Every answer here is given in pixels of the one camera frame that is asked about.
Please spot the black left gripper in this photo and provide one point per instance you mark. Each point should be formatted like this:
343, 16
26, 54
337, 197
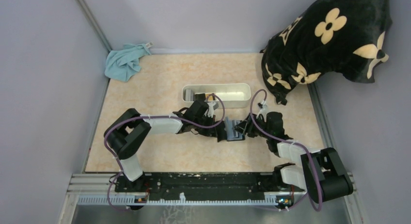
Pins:
220, 132

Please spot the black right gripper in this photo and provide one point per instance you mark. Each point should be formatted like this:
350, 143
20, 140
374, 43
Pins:
247, 128

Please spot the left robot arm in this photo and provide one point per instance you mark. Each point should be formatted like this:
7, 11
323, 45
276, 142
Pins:
126, 135

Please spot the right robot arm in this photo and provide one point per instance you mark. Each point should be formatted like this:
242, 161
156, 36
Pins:
319, 172

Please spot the white plastic tray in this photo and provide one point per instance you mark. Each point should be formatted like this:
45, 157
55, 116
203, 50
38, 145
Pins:
233, 95

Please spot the teal cloth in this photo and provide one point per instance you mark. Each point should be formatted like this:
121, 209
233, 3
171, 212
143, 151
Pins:
121, 65

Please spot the black floral blanket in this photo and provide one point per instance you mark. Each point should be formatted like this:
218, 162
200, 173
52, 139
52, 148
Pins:
342, 36

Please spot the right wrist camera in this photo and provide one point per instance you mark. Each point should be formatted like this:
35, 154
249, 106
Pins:
263, 108

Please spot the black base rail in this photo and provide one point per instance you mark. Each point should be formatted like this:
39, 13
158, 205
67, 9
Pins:
239, 186

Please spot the aluminium frame rail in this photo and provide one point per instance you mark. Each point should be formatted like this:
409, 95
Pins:
99, 189

